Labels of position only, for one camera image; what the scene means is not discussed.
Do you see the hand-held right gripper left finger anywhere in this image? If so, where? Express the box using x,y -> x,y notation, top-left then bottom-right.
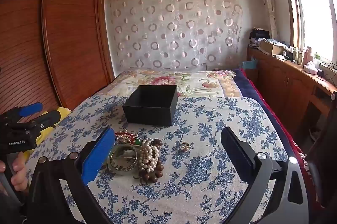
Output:
26,126 -> 116,224

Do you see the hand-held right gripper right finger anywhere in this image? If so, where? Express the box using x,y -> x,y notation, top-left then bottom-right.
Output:
221,126 -> 314,224

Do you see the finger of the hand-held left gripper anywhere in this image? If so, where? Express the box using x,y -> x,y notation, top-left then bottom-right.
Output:
15,102 -> 43,118
31,110 -> 61,133

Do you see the metal bangle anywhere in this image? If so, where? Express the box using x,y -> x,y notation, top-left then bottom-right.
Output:
108,144 -> 139,175

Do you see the red bead bracelet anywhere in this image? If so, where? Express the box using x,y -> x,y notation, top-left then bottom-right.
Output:
115,130 -> 137,145

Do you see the pearl necklace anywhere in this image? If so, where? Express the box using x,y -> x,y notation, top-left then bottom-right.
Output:
139,139 -> 160,173

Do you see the brown wooden bead bracelet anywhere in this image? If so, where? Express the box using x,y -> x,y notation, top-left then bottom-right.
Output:
132,138 -> 164,184

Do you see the black box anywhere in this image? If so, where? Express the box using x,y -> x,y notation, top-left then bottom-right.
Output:
122,85 -> 178,127

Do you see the person's left hand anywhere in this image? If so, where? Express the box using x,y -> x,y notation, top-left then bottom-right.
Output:
0,153 -> 28,197

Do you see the yellow foam block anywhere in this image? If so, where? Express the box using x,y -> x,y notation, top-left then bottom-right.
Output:
34,107 -> 71,151

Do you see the navy and red blanket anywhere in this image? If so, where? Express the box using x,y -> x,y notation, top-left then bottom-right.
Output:
234,68 -> 316,214

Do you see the pink floral bedsheet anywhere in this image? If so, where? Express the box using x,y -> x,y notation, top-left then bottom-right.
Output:
97,69 -> 248,98

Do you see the wooden cabinet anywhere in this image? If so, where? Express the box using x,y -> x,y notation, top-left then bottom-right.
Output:
247,46 -> 337,140

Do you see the light blue tissue paper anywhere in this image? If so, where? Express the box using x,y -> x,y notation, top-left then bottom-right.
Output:
242,59 -> 258,71

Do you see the wooden wardrobe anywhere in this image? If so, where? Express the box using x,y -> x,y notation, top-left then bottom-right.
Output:
0,0 -> 115,119

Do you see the cardboard box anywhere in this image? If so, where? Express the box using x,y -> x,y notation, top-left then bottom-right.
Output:
259,40 -> 286,55

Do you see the pink tissue box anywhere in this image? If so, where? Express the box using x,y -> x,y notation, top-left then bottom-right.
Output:
303,61 -> 318,75

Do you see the pile of dark clothes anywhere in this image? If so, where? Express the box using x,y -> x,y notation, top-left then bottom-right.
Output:
249,27 -> 271,47

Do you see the pink figurine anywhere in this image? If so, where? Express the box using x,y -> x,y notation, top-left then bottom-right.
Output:
305,47 -> 315,64

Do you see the window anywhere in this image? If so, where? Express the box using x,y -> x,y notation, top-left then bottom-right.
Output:
276,0 -> 337,64

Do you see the circle pattern wall cloth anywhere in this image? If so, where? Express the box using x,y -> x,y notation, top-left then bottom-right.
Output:
105,0 -> 243,72

